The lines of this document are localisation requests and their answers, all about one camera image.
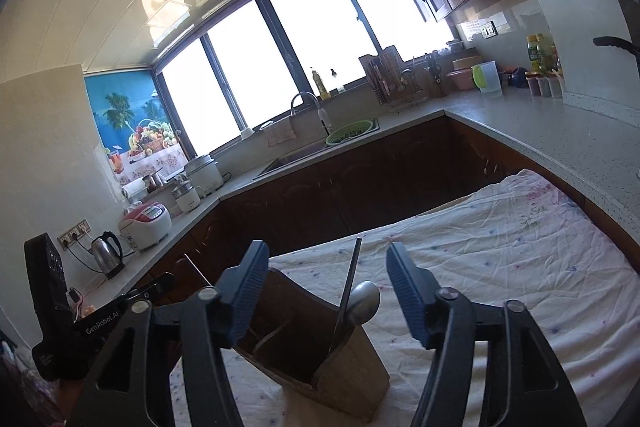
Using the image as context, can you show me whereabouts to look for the silver spoon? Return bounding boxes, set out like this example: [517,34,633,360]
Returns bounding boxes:
[345,281,381,325]

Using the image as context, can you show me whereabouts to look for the long silver metal chopstick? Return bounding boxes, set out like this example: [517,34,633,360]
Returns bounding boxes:
[332,237,362,346]

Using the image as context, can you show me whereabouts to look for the silver fork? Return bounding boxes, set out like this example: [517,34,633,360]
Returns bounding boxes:
[253,321,290,359]

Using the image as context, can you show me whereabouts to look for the steel electric kettle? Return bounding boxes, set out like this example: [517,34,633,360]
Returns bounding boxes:
[89,231,125,280]

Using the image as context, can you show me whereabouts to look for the white floral tablecloth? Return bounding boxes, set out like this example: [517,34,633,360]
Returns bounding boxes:
[168,168,640,427]

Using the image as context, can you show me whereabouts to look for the white red rice cooker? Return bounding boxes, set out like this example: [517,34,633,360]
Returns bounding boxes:
[118,202,171,251]

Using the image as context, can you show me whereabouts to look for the paper towel roll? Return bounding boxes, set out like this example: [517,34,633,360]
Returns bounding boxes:
[122,178,146,202]

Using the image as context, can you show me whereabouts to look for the wooden utensil holder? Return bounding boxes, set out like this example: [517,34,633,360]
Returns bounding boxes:
[235,268,390,421]

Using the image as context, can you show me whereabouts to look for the small white cooker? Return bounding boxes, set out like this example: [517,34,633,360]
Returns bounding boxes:
[171,180,201,213]

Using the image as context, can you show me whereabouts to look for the large white rice cooker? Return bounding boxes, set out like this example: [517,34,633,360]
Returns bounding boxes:
[184,155,224,197]

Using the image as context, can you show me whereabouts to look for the fruit poster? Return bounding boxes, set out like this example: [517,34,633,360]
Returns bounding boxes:
[85,69,186,186]

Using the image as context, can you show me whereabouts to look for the lower wooden cabinets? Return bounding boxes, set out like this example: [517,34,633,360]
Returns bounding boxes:
[125,116,639,301]

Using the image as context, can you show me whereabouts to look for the hanging dish cloth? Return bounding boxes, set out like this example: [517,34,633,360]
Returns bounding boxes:
[264,118,297,147]

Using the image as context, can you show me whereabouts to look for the spice jar set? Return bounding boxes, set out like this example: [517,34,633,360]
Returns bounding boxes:
[525,72,564,98]

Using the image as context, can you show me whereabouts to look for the green colander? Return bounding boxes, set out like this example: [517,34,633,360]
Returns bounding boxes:
[324,120,374,146]

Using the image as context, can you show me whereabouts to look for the green lid white container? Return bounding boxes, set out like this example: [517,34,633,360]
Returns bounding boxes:
[472,61,502,96]

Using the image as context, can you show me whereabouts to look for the pink basin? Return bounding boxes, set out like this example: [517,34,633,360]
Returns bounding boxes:
[447,67,476,91]

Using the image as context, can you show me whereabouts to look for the dish drying rack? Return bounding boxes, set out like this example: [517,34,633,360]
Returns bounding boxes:
[359,46,427,106]

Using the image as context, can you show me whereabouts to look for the oil bottles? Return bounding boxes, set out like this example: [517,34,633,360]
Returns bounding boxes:
[526,34,558,77]

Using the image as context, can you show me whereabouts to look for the curved sink faucet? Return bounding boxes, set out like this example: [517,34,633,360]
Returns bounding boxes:
[290,90,333,143]

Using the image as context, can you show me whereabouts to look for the black wok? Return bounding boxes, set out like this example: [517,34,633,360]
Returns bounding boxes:
[592,36,640,68]

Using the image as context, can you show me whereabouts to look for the yellow detergent bottle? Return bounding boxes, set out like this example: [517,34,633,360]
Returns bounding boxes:
[311,69,331,100]

